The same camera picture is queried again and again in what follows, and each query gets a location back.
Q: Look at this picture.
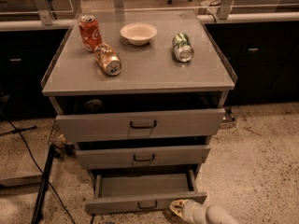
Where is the red soda can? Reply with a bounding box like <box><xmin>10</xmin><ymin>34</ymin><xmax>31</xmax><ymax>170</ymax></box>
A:
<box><xmin>78</xmin><ymin>15</ymin><xmax>102</xmax><ymax>52</ymax></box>

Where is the green soda can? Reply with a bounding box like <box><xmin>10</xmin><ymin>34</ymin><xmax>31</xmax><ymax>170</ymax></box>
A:
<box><xmin>172</xmin><ymin>33</ymin><xmax>194</xmax><ymax>63</ymax></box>

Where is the white bowl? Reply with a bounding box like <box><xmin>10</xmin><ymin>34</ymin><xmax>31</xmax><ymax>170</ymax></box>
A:
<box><xmin>121</xmin><ymin>22</ymin><xmax>157</xmax><ymax>46</ymax></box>

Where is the grey drawer cabinet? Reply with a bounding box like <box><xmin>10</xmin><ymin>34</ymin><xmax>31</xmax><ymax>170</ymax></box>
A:
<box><xmin>40</xmin><ymin>9</ymin><xmax>239</xmax><ymax>185</ymax></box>

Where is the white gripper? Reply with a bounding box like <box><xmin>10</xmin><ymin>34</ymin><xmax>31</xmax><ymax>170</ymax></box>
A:
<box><xmin>169</xmin><ymin>199</ymin><xmax>206</xmax><ymax>224</ymax></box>

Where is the black floor cable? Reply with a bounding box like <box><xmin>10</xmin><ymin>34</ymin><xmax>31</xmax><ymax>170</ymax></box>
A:
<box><xmin>0</xmin><ymin>110</ymin><xmax>76</xmax><ymax>224</ymax></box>

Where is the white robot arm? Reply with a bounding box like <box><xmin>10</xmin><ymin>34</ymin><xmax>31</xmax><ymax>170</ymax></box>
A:
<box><xmin>170</xmin><ymin>199</ymin><xmax>240</xmax><ymax>224</ymax></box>

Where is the wire basket on floor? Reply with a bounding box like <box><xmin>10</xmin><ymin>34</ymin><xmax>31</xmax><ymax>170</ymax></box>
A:
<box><xmin>48</xmin><ymin>121</ymin><xmax>75</xmax><ymax>157</ymax></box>

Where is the grey top drawer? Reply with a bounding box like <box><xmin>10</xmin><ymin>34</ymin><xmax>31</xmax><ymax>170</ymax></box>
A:
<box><xmin>56</xmin><ymin>108</ymin><xmax>225</xmax><ymax>142</ymax></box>

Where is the black stand leg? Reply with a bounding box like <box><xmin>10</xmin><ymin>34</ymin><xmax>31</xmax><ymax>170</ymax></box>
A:
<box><xmin>31</xmin><ymin>144</ymin><xmax>55</xmax><ymax>224</ymax></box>

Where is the grey middle drawer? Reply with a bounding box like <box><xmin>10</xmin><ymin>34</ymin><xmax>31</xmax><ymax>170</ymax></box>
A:
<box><xmin>76</xmin><ymin>146</ymin><xmax>210</xmax><ymax>170</ymax></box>

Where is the grey bottom drawer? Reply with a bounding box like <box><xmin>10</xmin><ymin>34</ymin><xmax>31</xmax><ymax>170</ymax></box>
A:
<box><xmin>85</xmin><ymin>167</ymin><xmax>207</xmax><ymax>215</ymax></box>

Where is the grey drawer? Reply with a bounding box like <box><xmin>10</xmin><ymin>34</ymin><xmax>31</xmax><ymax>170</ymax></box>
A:
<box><xmin>76</xmin><ymin>146</ymin><xmax>210</xmax><ymax>170</ymax></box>
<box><xmin>85</xmin><ymin>167</ymin><xmax>207</xmax><ymax>215</ymax></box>
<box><xmin>56</xmin><ymin>108</ymin><xmax>225</xmax><ymax>142</ymax></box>

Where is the crushed orange soda can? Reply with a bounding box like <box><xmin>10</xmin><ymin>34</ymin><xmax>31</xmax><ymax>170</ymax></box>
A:
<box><xmin>94</xmin><ymin>43</ymin><xmax>121</xmax><ymax>77</ymax></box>

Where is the black round object in drawer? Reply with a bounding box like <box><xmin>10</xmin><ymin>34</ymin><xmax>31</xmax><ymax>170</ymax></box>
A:
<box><xmin>83</xmin><ymin>99</ymin><xmax>104</xmax><ymax>113</ymax></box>

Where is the white railing bar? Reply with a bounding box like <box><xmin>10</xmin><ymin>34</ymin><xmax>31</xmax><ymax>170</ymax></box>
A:
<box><xmin>0</xmin><ymin>12</ymin><xmax>299</xmax><ymax>32</ymax></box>

